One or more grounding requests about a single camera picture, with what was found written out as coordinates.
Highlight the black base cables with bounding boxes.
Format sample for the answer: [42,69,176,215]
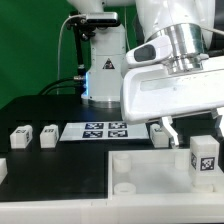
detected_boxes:
[37,77,86,96]

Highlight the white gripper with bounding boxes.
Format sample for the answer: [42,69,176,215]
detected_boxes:
[120,56,224,149]

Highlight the white left fence block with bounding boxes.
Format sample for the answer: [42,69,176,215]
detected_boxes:
[0,158,8,185]

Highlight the white square table top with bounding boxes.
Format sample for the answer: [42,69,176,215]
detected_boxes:
[108,149,224,199]

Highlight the white front fence rail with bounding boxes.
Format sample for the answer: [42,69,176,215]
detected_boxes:
[0,200,224,224]

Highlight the grey camera on stand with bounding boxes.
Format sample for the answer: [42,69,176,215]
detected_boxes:
[86,12,120,27]

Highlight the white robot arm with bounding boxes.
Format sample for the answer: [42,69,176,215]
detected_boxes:
[67,0,224,147]

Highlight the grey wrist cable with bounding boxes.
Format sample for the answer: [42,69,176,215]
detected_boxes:
[199,25,224,37]

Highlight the AprilTag marker sheet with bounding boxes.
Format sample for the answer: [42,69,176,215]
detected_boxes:
[60,121,149,141]

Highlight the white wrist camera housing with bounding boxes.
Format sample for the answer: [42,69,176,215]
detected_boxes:
[125,35,173,69]

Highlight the black camera stand pole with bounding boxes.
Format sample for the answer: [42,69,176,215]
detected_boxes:
[66,13,95,84]

